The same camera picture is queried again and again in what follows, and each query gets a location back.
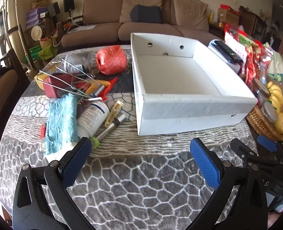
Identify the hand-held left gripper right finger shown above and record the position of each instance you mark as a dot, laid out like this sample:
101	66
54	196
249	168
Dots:
204	165

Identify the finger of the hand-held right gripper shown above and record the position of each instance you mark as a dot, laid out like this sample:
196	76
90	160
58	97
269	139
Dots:
243	152
267	143

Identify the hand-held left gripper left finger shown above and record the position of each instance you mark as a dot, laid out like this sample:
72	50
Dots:
76	163

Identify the teal knitted cloth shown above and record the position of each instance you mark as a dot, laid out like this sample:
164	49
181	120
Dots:
60	122

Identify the white supplement bottle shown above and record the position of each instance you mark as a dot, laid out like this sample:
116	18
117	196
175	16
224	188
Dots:
91	119

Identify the cream plastic clip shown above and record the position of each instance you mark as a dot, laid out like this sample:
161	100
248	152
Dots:
112	115

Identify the white cardboard box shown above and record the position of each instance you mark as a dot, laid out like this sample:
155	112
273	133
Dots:
179	76

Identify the wicker basket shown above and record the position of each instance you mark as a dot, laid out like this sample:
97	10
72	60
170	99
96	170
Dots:
258	122

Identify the yellow pear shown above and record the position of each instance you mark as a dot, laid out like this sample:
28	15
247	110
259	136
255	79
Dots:
281	124

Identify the glass jar with grey lid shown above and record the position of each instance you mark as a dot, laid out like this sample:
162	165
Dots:
269	112

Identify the bunch of bananas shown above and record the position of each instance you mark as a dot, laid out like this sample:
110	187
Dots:
276	94

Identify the glass jar with brown lid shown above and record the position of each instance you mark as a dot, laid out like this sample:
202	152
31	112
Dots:
261	91

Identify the grey patterned tablecloth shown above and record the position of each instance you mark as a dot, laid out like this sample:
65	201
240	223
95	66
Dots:
131	184

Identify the small red box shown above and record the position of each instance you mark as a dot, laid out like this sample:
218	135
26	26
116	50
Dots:
80	85

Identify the maroon pouch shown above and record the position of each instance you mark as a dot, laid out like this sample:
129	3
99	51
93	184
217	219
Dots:
51	88

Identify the white and green bag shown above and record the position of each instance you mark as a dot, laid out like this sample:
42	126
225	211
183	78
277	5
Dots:
276	64

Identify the red and yellow plastic tool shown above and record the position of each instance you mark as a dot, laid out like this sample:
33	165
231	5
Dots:
108	86

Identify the small yellow box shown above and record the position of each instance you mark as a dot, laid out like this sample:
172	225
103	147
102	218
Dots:
39	81

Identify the red snack bags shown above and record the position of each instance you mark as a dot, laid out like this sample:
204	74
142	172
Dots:
248	50

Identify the black remote control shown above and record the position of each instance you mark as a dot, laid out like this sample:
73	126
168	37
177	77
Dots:
228	51

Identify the white floor lamp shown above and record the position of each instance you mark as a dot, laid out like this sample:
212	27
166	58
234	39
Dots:
30	73

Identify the brown wooden chair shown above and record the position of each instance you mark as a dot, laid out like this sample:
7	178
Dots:
2	93

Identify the clear jar with grey lid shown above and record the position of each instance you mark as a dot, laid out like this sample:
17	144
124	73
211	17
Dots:
78	60

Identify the red twine ball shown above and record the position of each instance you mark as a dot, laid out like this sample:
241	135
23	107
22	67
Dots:
111	60

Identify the green plastic bag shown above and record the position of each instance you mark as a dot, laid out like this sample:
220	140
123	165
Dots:
39	52

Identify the dark wooden cabinet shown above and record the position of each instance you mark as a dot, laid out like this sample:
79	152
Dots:
250	22

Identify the brown cardboard box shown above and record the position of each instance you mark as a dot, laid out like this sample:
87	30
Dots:
228	18

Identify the brown sofa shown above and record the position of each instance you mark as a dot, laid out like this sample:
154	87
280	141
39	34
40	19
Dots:
103	32

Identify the white papers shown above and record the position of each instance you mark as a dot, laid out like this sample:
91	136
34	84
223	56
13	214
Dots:
81	28

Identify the round printed tin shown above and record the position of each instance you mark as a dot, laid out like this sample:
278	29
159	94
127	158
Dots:
37	32

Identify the tan square cushion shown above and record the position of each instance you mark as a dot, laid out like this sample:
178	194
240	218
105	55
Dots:
189	12

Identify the stack of purple boxes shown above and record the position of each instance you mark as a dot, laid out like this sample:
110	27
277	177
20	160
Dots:
36	16

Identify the black speaker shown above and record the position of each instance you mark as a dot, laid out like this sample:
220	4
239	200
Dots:
53	9
68	4

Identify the dark lumbar pillow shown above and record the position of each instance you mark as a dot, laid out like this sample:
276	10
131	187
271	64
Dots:
146	14

